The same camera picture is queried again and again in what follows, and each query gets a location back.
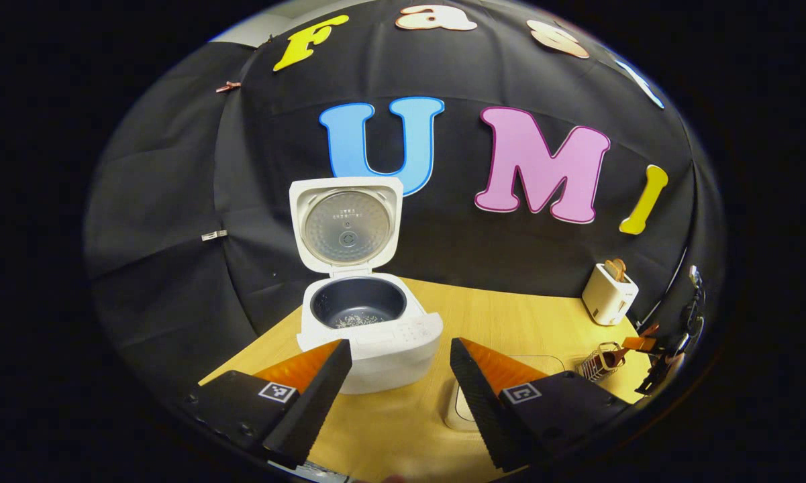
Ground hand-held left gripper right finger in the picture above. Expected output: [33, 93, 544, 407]
[450, 337, 635, 474]

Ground white cable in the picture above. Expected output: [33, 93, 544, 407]
[634, 248, 689, 329]

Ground black backdrop cloth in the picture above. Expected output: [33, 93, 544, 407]
[84, 0, 725, 396]

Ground clear plastic rice box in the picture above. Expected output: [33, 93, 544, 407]
[443, 354, 568, 431]

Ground white rice grains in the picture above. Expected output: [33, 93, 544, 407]
[332, 313, 383, 329]

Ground white toaster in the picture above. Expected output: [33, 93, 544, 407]
[582, 263, 640, 326]

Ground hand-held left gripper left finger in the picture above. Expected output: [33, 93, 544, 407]
[181, 339, 353, 470]

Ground white rice cooker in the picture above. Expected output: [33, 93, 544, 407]
[289, 176, 444, 394]

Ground metal wire chopstick holder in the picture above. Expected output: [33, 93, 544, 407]
[577, 341, 626, 383]

